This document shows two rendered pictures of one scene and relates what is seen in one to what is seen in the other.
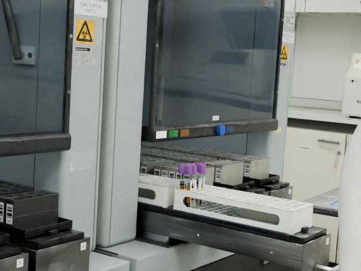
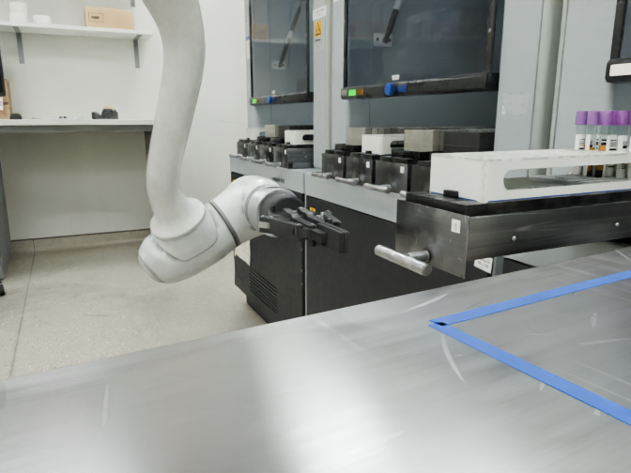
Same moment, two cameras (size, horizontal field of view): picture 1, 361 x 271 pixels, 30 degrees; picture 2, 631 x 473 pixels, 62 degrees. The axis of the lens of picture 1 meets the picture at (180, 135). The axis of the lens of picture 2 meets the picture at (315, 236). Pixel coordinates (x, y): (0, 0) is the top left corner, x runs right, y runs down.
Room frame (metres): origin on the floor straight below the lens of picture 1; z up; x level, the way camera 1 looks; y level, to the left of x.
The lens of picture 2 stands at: (1.52, -0.89, 0.91)
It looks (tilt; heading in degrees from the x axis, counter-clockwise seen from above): 13 degrees down; 119
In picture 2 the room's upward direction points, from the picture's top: straight up
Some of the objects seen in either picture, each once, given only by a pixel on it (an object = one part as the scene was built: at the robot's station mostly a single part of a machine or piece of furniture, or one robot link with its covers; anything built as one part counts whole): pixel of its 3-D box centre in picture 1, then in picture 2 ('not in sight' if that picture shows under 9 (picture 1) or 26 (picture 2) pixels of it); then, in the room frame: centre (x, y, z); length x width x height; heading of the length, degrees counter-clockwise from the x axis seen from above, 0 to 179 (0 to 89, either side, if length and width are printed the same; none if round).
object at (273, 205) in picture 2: not in sight; (289, 218); (1.06, -0.16, 0.75); 0.09 x 0.08 x 0.07; 145
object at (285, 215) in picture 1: (240, 209); (543, 176); (1.44, -0.14, 0.83); 0.30 x 0.10 x 0.06; 55
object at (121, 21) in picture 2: not in sight; (109, 21); (-1.43, 1.60, 1.52); 0.29 x 0.22 x 0.12; 54
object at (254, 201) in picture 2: not in sight; (273, 210); (1.00, -0.12, 0.75); 0.09 x 0.06 x 0.09; 55
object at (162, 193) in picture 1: (129, 187); not in sight; (1.62, 0.12, 0.83); 0.30 x 0.10 x 0.06; 55
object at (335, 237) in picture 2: not in sight; (330, 237); (1.19, -0.26, 0.75); 0.07 x 0.01 x 0.03; 145
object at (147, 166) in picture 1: (156, 172); not in sight; (1.77, 0.06, 0.85); 0.12 x 0.02 x 0.06; 145
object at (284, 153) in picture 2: not in sight; (358, 152); (0.67, 0.95, 0.78); 0.73 x 0.14 x 0.09; 55
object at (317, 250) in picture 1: (187, 222); (607, 209); (1.52, -0.03, 0.78); 0.73 x 0.14 x 0.09; 55
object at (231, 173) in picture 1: (229, 174); not in sight; (1.81, -0.14, 0.85); 0.12 x 0.02 x 0.06; 144
